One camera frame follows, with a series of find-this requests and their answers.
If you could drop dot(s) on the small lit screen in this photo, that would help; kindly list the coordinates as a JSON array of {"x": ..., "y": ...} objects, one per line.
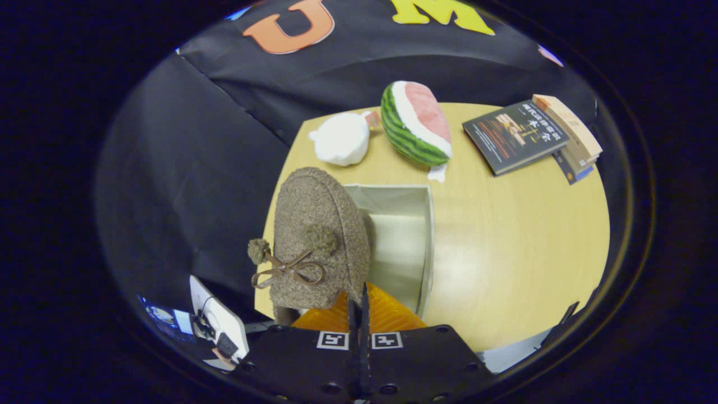
[{"x": 168, "y": 320}]

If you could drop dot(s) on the white plush toy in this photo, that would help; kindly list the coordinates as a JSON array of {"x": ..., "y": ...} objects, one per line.
[{"x": 339, "y": 140}]

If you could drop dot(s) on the brown fuzzy slipper shoe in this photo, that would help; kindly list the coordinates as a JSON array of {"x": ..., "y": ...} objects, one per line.
[{"x": 314, "y": 202}]

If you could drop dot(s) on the watermelon slice plush toy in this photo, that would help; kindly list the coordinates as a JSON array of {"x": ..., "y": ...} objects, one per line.
[{"x": 412, "y": 120}]

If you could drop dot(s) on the grey fabric storage box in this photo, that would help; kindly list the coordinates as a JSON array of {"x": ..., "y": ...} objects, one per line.
[{"x": 401, "y": 241}]

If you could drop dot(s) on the black paperback book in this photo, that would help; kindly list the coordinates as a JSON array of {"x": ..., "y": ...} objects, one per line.
[{"x": 513, "y": 134}]

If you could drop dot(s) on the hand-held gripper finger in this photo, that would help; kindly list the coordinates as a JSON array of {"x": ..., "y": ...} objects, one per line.
[
  {"x": 353, "y": 370},
  {"x": 366, "y": 370}
]

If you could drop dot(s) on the blue book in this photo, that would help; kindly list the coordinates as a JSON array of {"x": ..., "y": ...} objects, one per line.
[{"x": 572, "y": 174}]

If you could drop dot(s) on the tan book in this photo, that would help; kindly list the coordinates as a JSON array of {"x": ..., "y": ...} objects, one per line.
[{"x": 569, "y": 123}]

